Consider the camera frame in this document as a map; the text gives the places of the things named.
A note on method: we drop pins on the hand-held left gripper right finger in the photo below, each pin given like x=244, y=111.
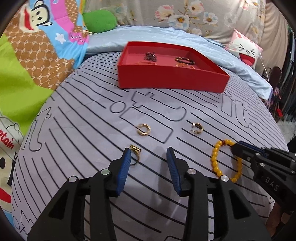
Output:
x=173, y=171

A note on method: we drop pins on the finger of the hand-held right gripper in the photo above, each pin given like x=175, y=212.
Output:
x=241, y=151
x=277, y=154

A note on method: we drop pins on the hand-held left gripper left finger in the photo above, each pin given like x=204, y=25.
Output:
x=122, y=171

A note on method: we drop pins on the red cardboard box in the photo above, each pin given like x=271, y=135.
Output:
x=161, y=78

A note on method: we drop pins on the wide gold bangle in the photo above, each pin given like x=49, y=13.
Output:
x=185, y=66

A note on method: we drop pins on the thin gold bangle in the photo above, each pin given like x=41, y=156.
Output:
x=145, y=63

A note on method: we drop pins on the dark purple beaded bow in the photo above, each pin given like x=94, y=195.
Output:
x=150, y=56

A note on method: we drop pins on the grey striped bedsheet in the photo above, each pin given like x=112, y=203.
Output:
x=92, y=115

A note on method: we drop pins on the dark wooden chair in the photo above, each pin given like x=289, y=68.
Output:
x=276, y=74

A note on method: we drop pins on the pink cartoon face pillow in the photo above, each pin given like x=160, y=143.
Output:
x=245, y=51

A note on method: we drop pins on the light blue sheet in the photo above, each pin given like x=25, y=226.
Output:
x=208, y=46

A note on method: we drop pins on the beige cloth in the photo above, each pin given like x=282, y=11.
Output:
x=275, y=34

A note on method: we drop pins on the cartoon monkey blanket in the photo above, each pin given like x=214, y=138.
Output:
x=27, y=69

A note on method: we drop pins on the grey floral quilt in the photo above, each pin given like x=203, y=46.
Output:
x=185, y=20

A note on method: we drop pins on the green plush pillow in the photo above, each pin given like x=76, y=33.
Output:
x=99, y=22

